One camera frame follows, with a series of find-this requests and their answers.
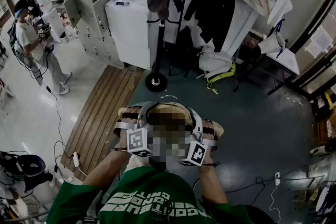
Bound person's left hand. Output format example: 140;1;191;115
118;105;142;127

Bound beige shirt clothes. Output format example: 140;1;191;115
145;102;194;130

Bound white table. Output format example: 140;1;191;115
258;34;301;95

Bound white bag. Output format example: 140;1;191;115
258;18;289;55

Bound person's right hand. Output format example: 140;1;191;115
201;118;225;142

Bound black coat stand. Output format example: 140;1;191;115
140;0;194;93

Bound wooden slat floor mat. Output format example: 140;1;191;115
60;65;144;182

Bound person's left forearm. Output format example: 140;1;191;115
81;136;132;187

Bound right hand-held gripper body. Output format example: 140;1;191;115
180;131;219;167

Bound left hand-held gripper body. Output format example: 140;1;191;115
114;121;156;158

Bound white garment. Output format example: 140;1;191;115
240;0;293;25

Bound person in green sleeve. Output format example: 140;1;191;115
46;166;254;224

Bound white backpack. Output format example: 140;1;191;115
197;45;237;95

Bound person's right forearm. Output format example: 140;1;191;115
197;156;229;206

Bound black coat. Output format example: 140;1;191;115
183;0;237;54

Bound silver wire hanger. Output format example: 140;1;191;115
157;94;180;106

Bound gray locker cabinet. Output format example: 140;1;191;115
30;0;124;69

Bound white cabinet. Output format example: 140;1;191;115
104;0;152;71

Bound black cable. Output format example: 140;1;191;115
15;52;76;182

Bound black bag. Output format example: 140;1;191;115
163;25;203;73

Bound white water dispenser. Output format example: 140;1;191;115
36;0;69;45

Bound gray cap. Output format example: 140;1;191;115
146;0;170;21

